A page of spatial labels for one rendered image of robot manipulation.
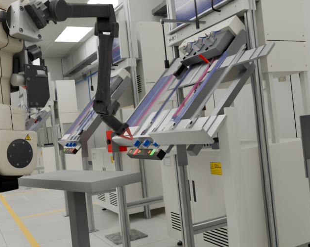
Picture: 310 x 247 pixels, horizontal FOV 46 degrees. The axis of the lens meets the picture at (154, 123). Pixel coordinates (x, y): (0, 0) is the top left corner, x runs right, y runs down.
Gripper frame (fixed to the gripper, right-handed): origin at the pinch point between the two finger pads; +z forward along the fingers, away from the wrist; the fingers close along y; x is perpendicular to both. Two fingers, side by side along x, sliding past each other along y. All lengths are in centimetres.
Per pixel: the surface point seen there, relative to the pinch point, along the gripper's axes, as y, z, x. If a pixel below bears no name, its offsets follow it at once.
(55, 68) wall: 855, 3, -235
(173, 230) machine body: 27, 68, 21
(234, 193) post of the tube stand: -63, 24, 7
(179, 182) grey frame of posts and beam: -35.8, 17.2, 10.4
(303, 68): -31, 48, -87
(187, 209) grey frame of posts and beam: -36.9, 27.3, 17.5
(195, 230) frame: -37, 37, 22
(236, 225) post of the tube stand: -63, 33, 16
